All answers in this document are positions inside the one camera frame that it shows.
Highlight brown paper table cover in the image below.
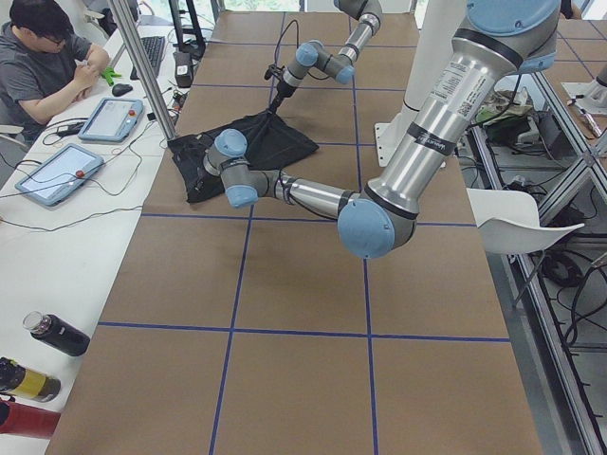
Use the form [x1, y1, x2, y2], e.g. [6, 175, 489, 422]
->
[45, 9, 544, 455]

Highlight white plastic chair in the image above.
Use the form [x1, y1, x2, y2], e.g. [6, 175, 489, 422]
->
[467, 189, 584, 255]

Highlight black computer mouse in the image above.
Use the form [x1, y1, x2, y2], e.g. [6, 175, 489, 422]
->
[111, 83, 134, 98]

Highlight teach pendant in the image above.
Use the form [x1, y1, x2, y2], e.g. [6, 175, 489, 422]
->
[78, 98, 144, 143]
[14, 144, 105, 207]

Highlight left teach pendant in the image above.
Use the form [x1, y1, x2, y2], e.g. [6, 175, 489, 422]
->
[14, 144, 105, 207]

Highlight green plastic object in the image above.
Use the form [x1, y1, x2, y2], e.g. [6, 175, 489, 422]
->
[101, 66, 121, 87]

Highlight seated person grey shirt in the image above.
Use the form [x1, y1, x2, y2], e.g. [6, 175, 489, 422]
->
[1, 1, 110, 144]

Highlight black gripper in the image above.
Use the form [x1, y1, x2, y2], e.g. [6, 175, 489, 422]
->
[270, 81, 297, 114]

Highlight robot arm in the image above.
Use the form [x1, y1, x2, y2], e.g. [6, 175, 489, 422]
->
[203, 1, 561, 259]
[265, 1, 383, 114]

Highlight aluminium frame post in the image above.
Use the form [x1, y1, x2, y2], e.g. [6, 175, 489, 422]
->
[108, 0, 176, 141]

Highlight black keyboard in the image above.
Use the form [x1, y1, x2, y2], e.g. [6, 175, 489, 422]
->
[140, 36, 166, 78]

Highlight black steel-capped water bottle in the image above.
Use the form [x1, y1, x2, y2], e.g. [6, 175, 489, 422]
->
[23, 311, 90, 356]

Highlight right teach pendant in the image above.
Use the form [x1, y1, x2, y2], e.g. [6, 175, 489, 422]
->
[78, 98, 144, 143]

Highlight yellow-green labelled bottle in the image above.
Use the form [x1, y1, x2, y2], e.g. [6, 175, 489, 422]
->
[1, 357, 62, 403]

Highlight red bottle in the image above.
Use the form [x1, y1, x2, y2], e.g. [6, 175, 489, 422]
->
[1, 400, 62, 440]

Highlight black printed t-shirt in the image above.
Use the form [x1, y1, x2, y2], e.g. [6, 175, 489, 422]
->
[169, 111, 319, 204]

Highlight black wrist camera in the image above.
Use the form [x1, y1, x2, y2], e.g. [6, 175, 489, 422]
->
[264, 64, 285, 81]

